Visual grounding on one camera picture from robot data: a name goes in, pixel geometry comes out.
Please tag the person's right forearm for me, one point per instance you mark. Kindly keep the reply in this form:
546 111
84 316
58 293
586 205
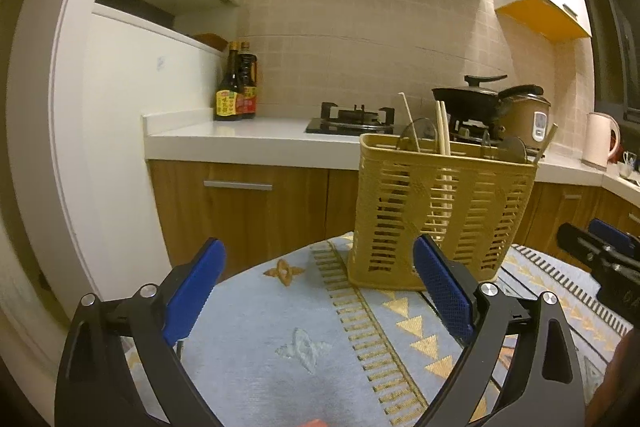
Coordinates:
622 382

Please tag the brown box on shelf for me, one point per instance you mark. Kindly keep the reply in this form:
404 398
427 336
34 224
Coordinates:
210 41

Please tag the dark soy sauce bottle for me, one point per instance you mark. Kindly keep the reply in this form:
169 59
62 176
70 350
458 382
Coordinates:
248 92
227 97

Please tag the black gas stove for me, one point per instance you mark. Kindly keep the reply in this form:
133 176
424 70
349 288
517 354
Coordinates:
350 119

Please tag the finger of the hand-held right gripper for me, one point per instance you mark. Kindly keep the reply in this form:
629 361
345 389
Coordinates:
615 237
580 247

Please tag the pale pink electric kettle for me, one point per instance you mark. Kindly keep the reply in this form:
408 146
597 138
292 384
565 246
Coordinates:
600 139

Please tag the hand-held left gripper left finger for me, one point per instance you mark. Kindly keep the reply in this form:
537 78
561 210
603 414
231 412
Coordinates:
197 287

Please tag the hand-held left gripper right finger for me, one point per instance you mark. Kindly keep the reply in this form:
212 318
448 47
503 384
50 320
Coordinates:
440 282

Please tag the dark window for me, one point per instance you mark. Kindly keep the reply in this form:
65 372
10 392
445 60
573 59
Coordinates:
617 42

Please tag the tan wooden chopstick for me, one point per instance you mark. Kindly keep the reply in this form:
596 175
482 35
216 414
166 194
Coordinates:
547 139

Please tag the cream chopstick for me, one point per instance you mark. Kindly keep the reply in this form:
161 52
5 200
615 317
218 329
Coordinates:
445 127
439 127
407 119

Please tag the black wok with lid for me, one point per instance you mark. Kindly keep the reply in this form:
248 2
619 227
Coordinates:
470 102

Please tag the wooden lower kitchen cabinet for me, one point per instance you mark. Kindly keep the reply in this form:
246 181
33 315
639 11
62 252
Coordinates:
250 217

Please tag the white kitchen countertop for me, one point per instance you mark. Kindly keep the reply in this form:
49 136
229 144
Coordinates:
225 132

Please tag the blue patterned tablecloth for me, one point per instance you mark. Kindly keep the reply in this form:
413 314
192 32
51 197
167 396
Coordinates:
280 317

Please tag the beige rice cooker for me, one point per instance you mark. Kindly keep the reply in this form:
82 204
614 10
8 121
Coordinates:
527 117

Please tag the yellow plastic utensil basket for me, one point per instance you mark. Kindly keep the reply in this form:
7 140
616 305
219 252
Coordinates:
400 217

